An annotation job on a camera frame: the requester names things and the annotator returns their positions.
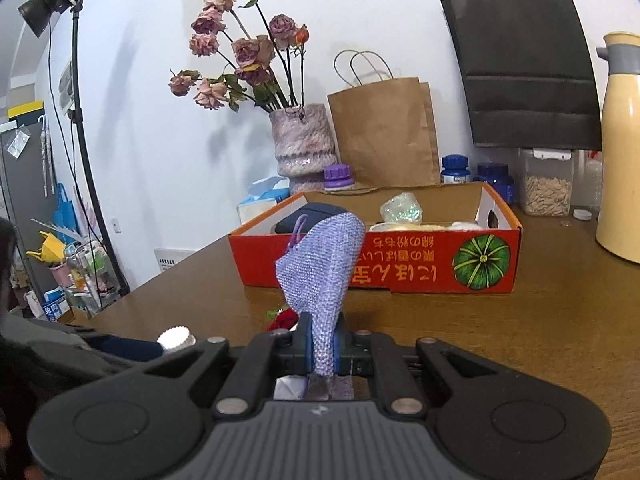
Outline iridescent wrapped item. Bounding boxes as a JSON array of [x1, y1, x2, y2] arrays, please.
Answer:
[[380, 192, 423, 224]]

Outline dark blue case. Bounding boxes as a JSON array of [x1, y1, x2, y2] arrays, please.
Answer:
[[274, 202, 351, 235]]

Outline clear plastic bottle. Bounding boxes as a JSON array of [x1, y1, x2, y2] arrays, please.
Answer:
[[575, 150, 603, 213]]

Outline clear container of seeds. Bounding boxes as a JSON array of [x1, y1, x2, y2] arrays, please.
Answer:
[[518, 147, 575, 217]]

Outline dried pink rose bouquet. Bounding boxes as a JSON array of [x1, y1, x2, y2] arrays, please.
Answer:
[[168, 0, 311, 113]]

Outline silver knurled cap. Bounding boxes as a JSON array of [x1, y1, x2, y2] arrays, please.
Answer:
[[157, 326, 196, 352]]

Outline orange cardboard box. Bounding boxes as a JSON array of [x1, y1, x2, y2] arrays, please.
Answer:
[[228, 181, 523, 295]]

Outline blue bottle dark label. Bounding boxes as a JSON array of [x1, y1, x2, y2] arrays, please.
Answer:
[[472, 162, 516, 205]]

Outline brown paper bag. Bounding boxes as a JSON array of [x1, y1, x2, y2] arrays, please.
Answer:
[[327, 50, 441, 188]]

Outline purple sparkly fabric pouch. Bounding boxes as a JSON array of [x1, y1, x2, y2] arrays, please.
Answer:
[[275, 212, 366, 401]]

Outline mottled purple ceramic vase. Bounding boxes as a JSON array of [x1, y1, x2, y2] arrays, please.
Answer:
[[269, 103, 338, 181]]

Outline pale yellow object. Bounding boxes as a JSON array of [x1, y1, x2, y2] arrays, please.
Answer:
[[367, 220, 486, 234]]

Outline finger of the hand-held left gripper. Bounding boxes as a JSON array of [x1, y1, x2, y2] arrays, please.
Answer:
[[92, 335, 166, 362]]

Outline black paper bag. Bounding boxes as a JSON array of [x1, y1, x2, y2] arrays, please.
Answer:
[[441, 0, 603, 152]]

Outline red fabric flower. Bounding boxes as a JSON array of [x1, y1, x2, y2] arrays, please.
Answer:
[[266, 306, 299, 332]]

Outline cream thermos jug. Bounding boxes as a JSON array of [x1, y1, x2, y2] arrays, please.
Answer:
[[595, 31, 640, 263]]

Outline white folded paper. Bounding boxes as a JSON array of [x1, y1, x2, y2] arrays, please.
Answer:
[[274, 376, 307, 401]]

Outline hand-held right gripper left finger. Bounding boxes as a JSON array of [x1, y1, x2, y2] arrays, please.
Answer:
[[142, 312, 316, 418]]

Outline blue tote bag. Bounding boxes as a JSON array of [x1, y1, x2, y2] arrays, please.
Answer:
[[52, 183, 83, 246]]

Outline blue bottle white label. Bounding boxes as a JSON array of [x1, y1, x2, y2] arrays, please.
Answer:
[[440, 155, 472, 184]]

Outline dark grey panel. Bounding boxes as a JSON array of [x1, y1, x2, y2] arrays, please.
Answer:
[[0, 120, 61, 318]]

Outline pink cup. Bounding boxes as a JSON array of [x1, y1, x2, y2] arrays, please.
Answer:
[[47, 264, 72, 289]]

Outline blue tissue pack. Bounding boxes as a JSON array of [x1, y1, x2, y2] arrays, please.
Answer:
[[237, 178, 292, 226]]

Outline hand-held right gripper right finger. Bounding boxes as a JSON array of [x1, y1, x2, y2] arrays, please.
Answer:
[[332, 312, 501, 418]]

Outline purple pill bottle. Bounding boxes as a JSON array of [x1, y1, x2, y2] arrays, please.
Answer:
[[322, 164, 356, 191]]

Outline white wall vent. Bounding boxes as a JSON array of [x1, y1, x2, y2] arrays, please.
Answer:
[[153, 247, 193, 272]]

